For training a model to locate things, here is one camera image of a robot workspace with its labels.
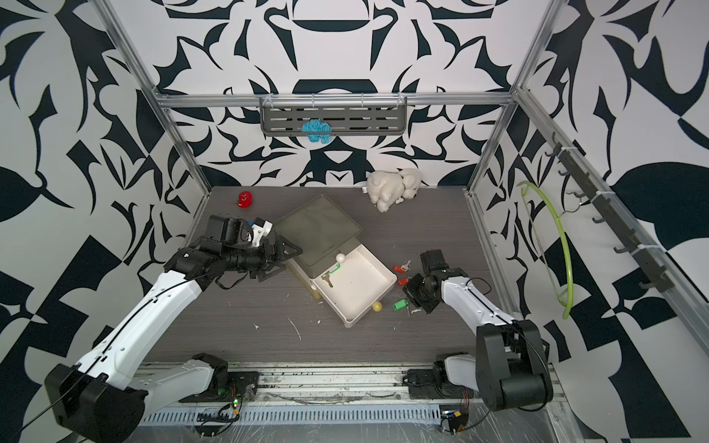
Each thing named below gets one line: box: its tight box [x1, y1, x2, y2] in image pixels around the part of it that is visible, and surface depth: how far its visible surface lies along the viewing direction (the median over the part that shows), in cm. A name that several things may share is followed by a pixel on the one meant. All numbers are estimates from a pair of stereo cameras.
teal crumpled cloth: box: [300, 118, 333, 144], surface depth 93 cm
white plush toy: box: [361, 167, 421, 214], surface depth 113 cm
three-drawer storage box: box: [273, 193, 390, 327], surface depth 86 cm
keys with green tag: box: [392, 299, 422, 318], surface depth 89 cm
